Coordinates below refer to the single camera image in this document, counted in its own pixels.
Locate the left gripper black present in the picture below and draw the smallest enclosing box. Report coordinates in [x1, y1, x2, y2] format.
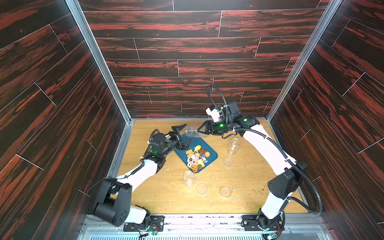
[159, 125, 192, 159]

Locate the clear jar with pink cookies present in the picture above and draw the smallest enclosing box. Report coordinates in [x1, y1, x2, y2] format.
[186, 126, 208, 139]

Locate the yellow fish shaped cookie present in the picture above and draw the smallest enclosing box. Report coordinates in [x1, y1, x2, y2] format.
[194, 145, 202, 152]

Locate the pale yellow rectangular biscuit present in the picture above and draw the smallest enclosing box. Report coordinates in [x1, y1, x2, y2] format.
[197, 159, 205, 167]

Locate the clear jar with star cookies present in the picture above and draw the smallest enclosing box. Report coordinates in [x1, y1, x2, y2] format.
[228, 138, 240, 155]

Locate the brown pretzel cookie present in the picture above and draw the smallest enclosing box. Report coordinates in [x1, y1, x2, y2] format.
[191, 166, 199, 173]

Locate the clear jar with yellow cookies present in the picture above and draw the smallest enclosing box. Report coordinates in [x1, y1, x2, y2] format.
[183, 171, 195, 188]

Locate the clear jar lid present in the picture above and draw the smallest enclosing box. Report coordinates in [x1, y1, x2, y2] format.
[222, 158, 234, 168]
[196, 183, 208, 195]
[219, 186, 232, 198]

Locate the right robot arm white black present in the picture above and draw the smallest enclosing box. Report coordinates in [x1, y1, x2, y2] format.
[197, 115, 323, 232]

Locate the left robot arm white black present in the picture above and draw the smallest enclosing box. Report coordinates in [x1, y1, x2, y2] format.
[87, 124, 192, 231]

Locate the teal plastic tray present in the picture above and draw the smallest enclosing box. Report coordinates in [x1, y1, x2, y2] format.
[174, 134, 218, 173]

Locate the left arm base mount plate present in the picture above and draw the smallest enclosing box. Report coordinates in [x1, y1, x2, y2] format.
[123, 215, 165, 232]

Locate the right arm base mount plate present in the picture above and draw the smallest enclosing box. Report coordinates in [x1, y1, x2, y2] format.
[241, 214, 286, 232]

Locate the aluminium front rail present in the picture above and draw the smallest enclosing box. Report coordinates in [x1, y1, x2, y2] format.
[78, 214, 335, 240]

